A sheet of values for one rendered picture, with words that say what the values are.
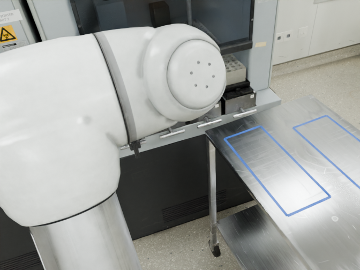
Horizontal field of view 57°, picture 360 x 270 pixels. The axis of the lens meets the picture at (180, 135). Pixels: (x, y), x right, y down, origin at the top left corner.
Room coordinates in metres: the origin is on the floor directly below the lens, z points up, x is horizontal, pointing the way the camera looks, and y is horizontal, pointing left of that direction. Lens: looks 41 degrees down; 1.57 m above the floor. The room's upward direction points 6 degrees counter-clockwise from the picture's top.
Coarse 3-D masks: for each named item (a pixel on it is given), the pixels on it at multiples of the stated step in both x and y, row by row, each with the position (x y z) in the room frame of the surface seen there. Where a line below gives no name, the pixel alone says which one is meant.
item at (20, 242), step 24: (0, 0) 0.97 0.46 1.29; (24, 0) 1.10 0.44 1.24; (0, 24) 0.96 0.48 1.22; (24, 24) 0.98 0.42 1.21; (0, 48) 0.96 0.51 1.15; (0, 216) 0.81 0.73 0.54; (0, 240) 0.79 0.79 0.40; (24, 240) 0.81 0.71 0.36; (0, 264) 0.78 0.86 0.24; (24, 264) 0.80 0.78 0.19
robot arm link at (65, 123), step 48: (48, 48) 0.31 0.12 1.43; (96, 48) 0.31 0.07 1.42; (0, 96) 0.25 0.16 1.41; (48, 96) 0.26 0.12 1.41; (96, 96) 0.27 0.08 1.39; (0, 144) 0.23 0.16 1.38; (48, 144) 0.23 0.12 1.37; (96, 144) 0.24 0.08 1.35; (0, 192) 0.21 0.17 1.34; (48, 192) 0.21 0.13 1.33; (96, 192) 0.22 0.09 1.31; (48, 240) 0.19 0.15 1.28; (96, 240) 0.19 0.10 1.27
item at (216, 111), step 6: (216, 108) 1.03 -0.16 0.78; (204, 114) 1.02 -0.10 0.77; (210, 114) 1.03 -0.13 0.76; (216, 114) 1.03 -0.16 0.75; (192, 120) 1.01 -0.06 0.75; (198, 120) 1.01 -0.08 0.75; (204, 120) 1.02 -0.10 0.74; (216, 120) 0.99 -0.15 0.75; (198, 126) 0.97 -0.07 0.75; (204, 126) 0.97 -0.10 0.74
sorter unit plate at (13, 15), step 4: (0, 12) 0.97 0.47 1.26; (4, 12) 0.97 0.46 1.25; (8, 12) 0.97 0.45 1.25; (12, 12) 0.97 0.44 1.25; (16, 12) 0.98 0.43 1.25; (0, 16) 0.97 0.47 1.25; (4, 16) 0.97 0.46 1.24; (8, 16) 0.97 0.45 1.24; (12, 16) 0.97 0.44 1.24; (16, 16) 0.98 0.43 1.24; (20, 16) 0.98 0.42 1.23; (0, 20) 0.96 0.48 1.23; (4, 20) 0.97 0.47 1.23; (8, 20) 0.97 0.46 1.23; (12, 20) 0.97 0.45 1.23; (16, 20) 0.97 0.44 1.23
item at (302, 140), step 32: (224, 128) 0.86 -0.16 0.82; (256, 128) 0.84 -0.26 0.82; (288, 128) 0.83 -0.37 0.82; (320, 128) 0.81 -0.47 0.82; (352, 128) 0.79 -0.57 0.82; (224, 160) 0.73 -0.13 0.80; (256, 160) 0.70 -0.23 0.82; (288, 160) 0.68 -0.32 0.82; (320, 160) 0.67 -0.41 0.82; (352, 160) 0.65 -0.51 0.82; (256, 192) 0.57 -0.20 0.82; (288, 192) 0.56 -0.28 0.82; (320, 192) 0.55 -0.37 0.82; (352, 192) 0.54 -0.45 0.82; (224, 224) 0.83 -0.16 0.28; (256, 224) 0.81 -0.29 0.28; (288, 224) 0.46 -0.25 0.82; (320, 224) 0.45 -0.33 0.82; (352, 224) 0.44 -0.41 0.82; (256, 256) 0.67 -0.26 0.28; (288, 256) 0.65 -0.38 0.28; (320, 256) 0.37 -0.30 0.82; (352, 256) 0.36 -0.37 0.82
